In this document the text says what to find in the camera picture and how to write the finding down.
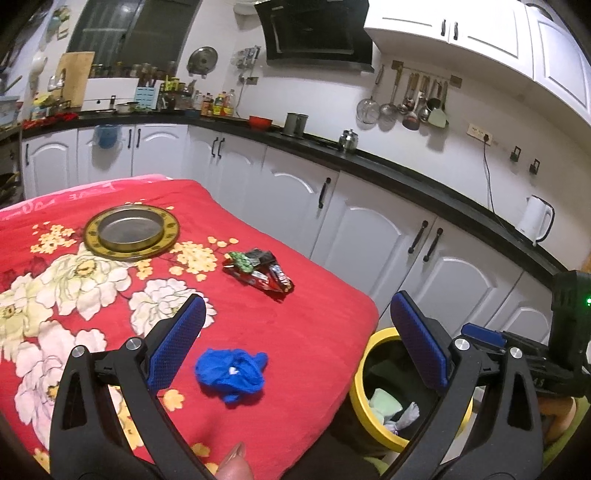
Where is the white foam fruit net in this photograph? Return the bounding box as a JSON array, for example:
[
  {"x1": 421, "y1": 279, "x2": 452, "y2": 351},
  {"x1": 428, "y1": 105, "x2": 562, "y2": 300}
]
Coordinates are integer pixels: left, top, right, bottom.
[{"x1": 384, "y1": 402, "x2": 421, "y2": 435}]

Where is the energy bar wrapper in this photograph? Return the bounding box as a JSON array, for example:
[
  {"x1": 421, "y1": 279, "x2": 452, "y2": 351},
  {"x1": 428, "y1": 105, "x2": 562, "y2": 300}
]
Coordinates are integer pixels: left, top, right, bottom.
[{"x1": 222, "y1": 261, "x2": 294, "y2": 295}]

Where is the dark snack wrapper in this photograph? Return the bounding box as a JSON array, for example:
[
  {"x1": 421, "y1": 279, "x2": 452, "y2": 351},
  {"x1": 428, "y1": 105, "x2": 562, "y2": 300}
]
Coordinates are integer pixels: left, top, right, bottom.
[{"x1": 228, "y1": 248, "x2": 276, "y2": 273}]

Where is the yellow rimmed trash bin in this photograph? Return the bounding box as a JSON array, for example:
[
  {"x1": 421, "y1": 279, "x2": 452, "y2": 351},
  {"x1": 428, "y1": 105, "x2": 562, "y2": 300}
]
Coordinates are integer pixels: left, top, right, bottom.
[{"x1": 348, "y1": 327, "x2": 475, "y2": 454}]

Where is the person's right hand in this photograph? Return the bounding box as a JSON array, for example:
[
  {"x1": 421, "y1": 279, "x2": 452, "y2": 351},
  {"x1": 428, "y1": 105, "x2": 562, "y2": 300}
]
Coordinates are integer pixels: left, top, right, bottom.
[{"x1": 538, "y1": 397, "x2": 577, "y2": 444}]

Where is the person's left hand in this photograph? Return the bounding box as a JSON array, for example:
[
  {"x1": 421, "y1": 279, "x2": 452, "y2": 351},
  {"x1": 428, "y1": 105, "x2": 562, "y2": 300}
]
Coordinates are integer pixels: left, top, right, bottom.
[{"x1": 215, "y1": 442, "x2": 254, "y2": 480}]

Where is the green sleeve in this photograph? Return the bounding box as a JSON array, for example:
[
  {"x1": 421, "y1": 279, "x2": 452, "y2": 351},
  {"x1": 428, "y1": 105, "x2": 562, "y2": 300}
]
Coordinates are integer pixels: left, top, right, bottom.
[{"x1": 543, "y1": 397, "x2": 590, "y2": 469}]

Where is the white electric kettle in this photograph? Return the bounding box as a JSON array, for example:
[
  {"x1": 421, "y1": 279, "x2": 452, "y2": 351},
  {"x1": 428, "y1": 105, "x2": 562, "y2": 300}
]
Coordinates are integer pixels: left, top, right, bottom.
[{"x1": 516, "y1": 195, "x2": 556, "y2": 245}]

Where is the blue crumpled cloth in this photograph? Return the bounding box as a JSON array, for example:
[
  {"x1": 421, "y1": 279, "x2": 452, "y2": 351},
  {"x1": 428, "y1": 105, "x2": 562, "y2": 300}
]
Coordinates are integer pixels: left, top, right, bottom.
[{"x1": 194, "y1": 349, "x2": 269, "y2": 405}]

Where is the red floral blanket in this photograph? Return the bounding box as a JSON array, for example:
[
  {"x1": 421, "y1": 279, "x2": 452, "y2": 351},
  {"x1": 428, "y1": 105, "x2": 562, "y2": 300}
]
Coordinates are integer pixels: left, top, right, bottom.
[{"x1": 1, "y1": 180, "x2": 379, "y2": 479}]

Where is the gold rimmed metal plate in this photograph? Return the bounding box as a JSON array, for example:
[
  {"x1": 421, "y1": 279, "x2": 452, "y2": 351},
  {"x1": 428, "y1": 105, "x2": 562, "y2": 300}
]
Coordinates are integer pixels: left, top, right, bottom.
[{"x1": 83, "y1": 204, "x2": 180, "y2": 262}]

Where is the metal kettle on counter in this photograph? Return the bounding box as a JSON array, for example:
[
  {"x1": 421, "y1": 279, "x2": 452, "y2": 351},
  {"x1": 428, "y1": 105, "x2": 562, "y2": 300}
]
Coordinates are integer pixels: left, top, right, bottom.
[{"x1": 338, "y1": 129, "x2": 359, "y2": 153}]

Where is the metal canister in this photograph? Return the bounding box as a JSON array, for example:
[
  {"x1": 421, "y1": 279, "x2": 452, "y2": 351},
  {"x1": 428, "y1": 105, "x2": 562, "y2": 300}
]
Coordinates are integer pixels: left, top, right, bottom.
[{"x1": 283, "y1": 112, "x2": 308, "y2": 138}]

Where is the red bowl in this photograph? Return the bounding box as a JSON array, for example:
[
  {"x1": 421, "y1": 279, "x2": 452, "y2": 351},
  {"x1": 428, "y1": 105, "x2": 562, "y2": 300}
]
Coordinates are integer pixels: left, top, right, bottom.
[{"x1": 247, "y1": 116, "x2": 273, "y2": 132}]

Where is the black range hood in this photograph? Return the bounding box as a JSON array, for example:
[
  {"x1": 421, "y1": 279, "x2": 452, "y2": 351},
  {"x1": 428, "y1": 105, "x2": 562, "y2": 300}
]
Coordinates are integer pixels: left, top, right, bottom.
[{"x1": 254, "y1": 0, "x2": 374, "y2": 73}]

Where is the wooden cutting board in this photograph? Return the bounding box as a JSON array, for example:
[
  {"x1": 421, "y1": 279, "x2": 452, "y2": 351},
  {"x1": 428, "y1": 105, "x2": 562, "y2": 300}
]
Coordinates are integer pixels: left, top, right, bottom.
[{"x1": 52, "y1": 51, "x2": 95, "y2": 108}]

